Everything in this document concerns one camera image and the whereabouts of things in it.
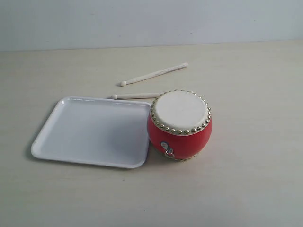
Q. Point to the white drumstick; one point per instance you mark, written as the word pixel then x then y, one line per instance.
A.
pixel 153 74
pixel 135 96

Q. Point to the red small drum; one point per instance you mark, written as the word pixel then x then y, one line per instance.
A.
pixel 179 124

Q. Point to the white rectangular tray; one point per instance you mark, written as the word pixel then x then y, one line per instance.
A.
pixel 95 131

